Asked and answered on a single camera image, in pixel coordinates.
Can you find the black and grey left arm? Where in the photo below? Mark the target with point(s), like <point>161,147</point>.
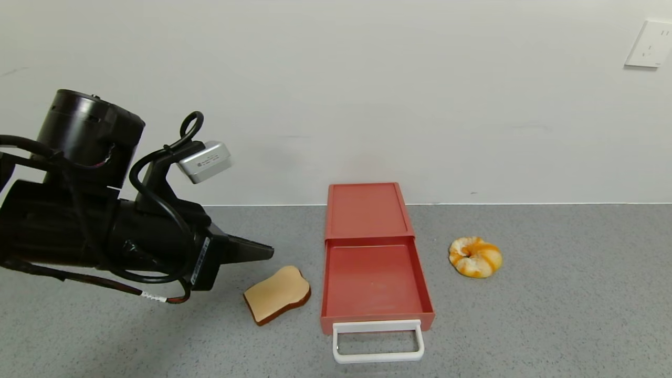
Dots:
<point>58,210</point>

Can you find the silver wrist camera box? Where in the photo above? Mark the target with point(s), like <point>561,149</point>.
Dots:
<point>205,163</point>

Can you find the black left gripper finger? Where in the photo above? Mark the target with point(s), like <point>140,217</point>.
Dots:
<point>244,254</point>
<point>244,242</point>

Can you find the orange and white bagel toy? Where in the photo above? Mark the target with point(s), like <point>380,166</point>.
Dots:
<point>475,260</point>

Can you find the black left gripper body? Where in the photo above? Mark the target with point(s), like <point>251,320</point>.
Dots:
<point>207,261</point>

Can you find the toast slice toy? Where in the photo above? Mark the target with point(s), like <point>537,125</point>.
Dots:
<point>275,295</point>

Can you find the white wall socket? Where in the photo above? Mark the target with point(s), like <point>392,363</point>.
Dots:
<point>650,44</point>

